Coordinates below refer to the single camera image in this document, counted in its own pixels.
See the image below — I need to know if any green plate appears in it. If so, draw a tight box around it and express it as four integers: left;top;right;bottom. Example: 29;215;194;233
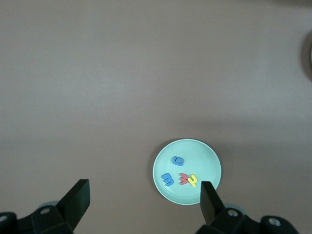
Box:
153;138;222;206

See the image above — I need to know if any red foam letter w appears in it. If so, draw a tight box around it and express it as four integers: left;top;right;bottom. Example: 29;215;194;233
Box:
179;172;190;186

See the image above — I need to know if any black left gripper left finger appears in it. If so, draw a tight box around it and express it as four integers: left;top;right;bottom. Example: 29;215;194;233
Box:
0;179;91;234

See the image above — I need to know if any blue lowercase letter m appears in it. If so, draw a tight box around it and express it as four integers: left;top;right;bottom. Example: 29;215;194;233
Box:
160;172;175;187

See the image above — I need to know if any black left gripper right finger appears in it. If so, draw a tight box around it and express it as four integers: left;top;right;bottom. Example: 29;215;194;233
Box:
196;181;299;234

